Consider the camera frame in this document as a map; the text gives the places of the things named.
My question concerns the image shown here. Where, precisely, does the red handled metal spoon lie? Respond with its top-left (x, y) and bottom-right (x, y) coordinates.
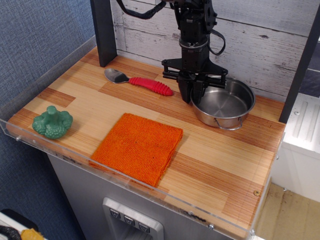
top-left (104, 68), bottom-right (174, 96)

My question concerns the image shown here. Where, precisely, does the orange folded cloth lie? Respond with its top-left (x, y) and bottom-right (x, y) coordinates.
top-left (89, 113), bottom-right (183, 187)

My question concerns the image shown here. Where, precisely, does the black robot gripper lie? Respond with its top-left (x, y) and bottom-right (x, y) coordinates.
top-left (161, 47), bottom-right (228, 104)

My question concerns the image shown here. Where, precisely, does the white toy sink unit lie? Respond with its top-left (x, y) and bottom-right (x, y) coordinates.
top-left (270, 93), bottom-right (320, 202)

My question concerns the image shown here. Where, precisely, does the stainless steel pot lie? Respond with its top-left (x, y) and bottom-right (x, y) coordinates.
top-left (190, 78), bottom-right (256, 131)

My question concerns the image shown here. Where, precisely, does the grey toy fridge cabinet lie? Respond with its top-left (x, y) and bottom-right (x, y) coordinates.
top-left (48, 155), bottom-right (229, 240)

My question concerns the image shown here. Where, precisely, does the silver dispenser button panel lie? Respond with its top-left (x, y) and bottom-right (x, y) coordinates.
top-left (102, 197), bottom-right (165, 240)

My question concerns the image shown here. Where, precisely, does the black and yellow object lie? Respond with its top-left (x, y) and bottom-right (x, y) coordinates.
top-left (0, 209), bottom-right (46, 240)

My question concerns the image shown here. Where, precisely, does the dark right vertical post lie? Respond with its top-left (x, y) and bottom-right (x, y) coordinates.
top-left (278, 6), bottom-right (320, 124)

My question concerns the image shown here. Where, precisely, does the green toy broccoli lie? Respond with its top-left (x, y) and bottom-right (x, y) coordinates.
top-left (32, 105), bottom-right (73, 140)

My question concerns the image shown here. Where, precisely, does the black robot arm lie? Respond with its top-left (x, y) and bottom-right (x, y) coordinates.
top-left (162, 0), bottom-right (228, 104)

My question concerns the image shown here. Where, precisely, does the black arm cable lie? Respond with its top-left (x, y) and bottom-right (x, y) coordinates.
top-left (206, 28), bottom-right (227, 56)

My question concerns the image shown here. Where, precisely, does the clear acrylic table guard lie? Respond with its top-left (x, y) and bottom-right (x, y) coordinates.
top-left (3, 38), bottom-right (285, 240)

